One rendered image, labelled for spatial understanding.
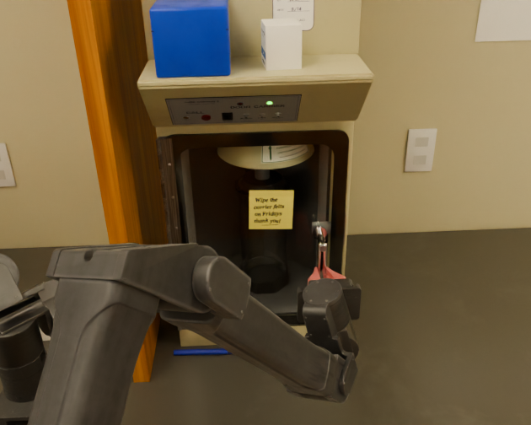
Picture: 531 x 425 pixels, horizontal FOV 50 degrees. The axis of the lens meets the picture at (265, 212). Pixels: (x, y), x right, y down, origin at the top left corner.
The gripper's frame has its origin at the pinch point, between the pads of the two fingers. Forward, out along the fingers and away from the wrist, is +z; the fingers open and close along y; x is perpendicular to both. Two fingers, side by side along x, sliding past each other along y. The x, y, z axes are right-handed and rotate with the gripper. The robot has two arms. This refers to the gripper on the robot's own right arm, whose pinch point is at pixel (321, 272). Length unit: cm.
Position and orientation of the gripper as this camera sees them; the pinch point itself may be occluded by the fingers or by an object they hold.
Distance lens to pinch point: 101.3
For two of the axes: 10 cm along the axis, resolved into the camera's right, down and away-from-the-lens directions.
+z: -0.5, -5.0, 8.6
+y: -10.0, 0.5, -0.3
